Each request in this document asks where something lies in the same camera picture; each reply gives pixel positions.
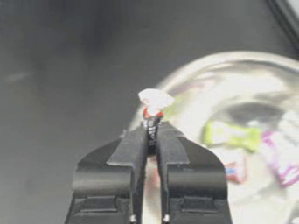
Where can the purple candy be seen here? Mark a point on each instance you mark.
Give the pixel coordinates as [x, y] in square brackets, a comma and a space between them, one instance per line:
[282, 163]

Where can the green candy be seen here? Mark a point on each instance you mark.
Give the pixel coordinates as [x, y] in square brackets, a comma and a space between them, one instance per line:
[234, 135]

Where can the black table frame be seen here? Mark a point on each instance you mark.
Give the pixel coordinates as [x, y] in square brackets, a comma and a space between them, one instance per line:
[286, 20]

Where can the black and white candy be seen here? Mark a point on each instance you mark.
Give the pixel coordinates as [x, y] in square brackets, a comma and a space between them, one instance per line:
[156, 100]

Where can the red candy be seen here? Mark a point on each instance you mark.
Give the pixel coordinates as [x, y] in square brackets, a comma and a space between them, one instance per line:
[236, 173]

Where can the steel bowl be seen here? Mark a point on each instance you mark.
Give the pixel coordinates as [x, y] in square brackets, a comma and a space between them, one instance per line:
[241, 87]

